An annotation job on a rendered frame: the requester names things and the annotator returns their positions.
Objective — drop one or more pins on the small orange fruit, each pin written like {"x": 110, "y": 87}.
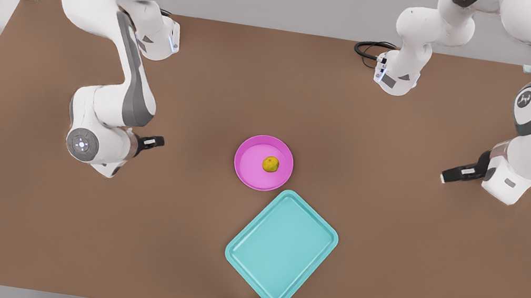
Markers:
{"x": 271, "y": 164}

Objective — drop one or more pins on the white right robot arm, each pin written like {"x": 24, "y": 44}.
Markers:
{"x": 114, "y": 103}

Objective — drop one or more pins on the teal rectangular tray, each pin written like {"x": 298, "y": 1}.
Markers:
{"x": 282, "y": 247}

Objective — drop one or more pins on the pink round plate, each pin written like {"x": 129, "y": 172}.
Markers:
{"x": 255, "y": 166}

